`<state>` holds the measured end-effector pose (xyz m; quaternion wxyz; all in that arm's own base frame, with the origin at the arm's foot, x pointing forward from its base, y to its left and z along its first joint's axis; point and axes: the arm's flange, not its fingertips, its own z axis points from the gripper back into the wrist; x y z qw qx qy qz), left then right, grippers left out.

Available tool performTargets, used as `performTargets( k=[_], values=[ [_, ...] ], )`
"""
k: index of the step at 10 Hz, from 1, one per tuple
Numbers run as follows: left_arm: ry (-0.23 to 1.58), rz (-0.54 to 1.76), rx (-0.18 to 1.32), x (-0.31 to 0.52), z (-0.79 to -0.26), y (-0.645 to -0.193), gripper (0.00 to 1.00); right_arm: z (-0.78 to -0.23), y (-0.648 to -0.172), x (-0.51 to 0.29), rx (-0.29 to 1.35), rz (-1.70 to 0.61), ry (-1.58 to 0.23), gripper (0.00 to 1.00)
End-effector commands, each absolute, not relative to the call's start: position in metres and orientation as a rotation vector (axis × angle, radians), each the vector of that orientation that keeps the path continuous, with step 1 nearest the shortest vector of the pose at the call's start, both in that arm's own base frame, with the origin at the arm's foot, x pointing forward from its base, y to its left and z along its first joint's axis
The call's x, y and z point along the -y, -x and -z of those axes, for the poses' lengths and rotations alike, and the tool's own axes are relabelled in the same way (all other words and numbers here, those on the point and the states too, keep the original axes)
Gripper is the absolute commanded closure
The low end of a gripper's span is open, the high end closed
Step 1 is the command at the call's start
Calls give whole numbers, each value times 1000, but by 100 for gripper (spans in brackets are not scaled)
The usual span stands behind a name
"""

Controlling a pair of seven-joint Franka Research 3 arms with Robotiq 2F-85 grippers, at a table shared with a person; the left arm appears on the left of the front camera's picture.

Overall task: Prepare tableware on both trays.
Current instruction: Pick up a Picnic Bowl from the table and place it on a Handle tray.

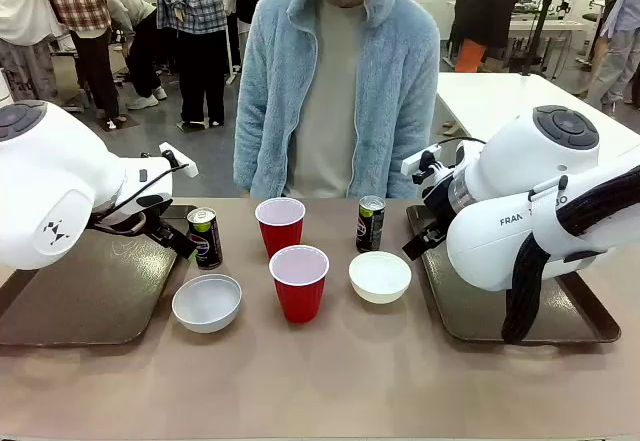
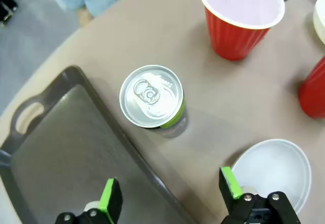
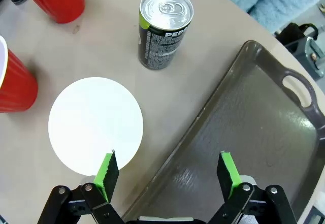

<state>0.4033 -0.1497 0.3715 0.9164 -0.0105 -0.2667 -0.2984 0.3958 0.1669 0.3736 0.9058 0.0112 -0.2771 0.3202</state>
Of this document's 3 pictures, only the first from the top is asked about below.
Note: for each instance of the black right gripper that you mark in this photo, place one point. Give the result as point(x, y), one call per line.
point(432, 236)

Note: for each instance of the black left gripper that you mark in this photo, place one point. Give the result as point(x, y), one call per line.
point(159, 231)

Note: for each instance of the black Pepsi can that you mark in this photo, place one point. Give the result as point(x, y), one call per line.
point(207, 241)
point(370, 226)

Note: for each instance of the white bowl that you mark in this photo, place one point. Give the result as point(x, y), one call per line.
point(205, 311)
point(380, 281)

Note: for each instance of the red plastic cup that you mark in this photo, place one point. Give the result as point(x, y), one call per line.
point(280, 228)
point(299, 296)

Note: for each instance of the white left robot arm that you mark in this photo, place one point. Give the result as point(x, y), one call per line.
point(50, 186)

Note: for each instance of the person's right forearm blue sleeve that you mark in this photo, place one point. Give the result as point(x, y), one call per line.
point(252, 161)

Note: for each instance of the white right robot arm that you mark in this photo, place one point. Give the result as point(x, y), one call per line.
point(500, 241)

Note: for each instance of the person's left forearm blue sleeve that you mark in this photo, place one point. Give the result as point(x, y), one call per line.
point(412, 161)

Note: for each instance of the brown plastic tray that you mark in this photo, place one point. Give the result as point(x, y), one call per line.
point(100, 301)
point(475, 306)

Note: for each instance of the person in blue fleece jacket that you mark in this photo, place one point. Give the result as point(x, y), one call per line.
point(390, 86)

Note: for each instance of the white table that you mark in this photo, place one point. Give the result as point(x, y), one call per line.
point(500, 101)

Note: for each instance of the bystander in grey top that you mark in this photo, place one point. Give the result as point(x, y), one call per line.
point(145, 46)

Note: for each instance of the bystander black coat orange trousers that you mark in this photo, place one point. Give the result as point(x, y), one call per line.
point(490, 6)

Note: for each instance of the black tripod pole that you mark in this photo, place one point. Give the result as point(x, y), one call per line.
point(541, 16)

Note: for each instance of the white background workbench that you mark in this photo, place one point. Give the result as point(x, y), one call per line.
point(570, 25)

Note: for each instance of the bystander in white shirt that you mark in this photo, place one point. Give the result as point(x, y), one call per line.
point(20, 11)

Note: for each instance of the bystander in lavender shirt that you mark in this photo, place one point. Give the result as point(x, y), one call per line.
point(622, 26)

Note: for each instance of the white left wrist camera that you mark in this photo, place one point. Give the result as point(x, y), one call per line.
point(180, 163)

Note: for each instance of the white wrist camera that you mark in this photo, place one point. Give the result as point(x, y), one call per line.
point(415, 162)
point(180, 163)

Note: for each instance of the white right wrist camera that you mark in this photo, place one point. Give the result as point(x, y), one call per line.
point(415, 162)

